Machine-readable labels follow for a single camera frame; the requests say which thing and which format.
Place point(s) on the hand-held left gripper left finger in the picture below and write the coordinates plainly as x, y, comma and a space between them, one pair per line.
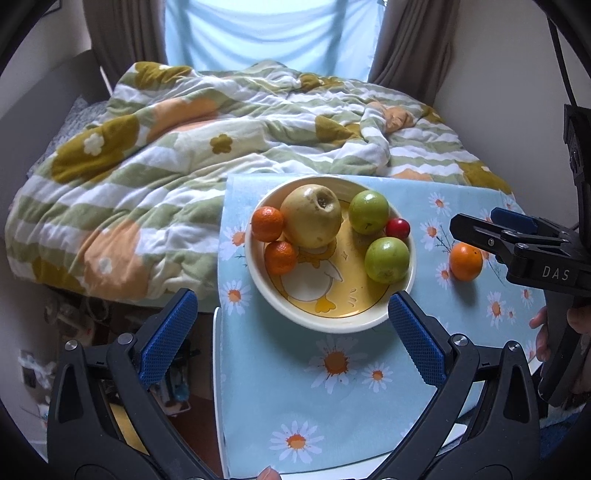
168, 332

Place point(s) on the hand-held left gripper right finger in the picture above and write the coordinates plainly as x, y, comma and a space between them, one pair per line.
418, 334

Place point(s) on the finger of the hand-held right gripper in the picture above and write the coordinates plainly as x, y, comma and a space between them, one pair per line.
515, 220
485, 235

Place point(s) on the large orange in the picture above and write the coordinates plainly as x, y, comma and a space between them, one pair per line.
466, 263

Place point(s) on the green apple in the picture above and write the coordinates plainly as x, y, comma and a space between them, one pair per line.
368, 212
387, 259

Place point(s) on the small red plum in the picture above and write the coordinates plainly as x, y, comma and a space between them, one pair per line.
398, 228

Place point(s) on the cream duck print bowl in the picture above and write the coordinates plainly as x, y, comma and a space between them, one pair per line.
332, 295

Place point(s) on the small mandarin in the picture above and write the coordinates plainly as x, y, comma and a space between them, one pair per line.
267, 224
280, 257

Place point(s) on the large yellow apple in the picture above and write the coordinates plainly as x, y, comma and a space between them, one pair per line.
309, 217

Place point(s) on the person's right hand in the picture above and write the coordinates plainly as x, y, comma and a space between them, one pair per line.
541, 337

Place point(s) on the person's left hand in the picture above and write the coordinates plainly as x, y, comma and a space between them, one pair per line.
268, 474

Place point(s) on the yellow box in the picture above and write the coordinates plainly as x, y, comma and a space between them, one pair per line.
127, 429

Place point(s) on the blue daisy print tablecloth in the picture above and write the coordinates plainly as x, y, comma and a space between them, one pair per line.
277, 392

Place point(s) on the green striped floral blanket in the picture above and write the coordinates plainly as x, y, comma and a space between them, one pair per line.
184, 152

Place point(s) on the brown curtain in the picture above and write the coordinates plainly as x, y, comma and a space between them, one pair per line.
124, 32
415, 41

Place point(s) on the grey patterned bed sheet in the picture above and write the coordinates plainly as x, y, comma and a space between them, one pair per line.
69, 129

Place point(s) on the grey bed headboard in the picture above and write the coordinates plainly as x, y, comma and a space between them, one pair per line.
69, 83

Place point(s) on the light blue window cloth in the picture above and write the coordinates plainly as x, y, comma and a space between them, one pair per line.
272, 32

